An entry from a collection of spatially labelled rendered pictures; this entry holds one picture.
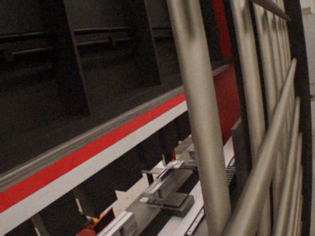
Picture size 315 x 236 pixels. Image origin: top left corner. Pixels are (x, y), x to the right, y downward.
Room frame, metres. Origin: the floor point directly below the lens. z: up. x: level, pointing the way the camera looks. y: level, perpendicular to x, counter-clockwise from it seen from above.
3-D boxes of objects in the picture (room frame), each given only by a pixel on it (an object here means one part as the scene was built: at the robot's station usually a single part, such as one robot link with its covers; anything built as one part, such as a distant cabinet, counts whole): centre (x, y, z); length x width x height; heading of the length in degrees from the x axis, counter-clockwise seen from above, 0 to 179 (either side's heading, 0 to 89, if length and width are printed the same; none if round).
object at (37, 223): (0.76, 0.43, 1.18); 0.15 x 0.09 x 0.17; 147
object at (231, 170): (1.01, -0.22, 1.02); 0.37 x 0.06 x 0.04; 147
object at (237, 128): (1.32, -0.56, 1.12); 1.13 x 0.02 x 0.44; 147
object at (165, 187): (1.36, 0.03, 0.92); 0.39 x 0.06 x 0.10; 147
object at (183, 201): (1.02, 0.06, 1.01); 0.26 x 0.12 x 0.05; 57
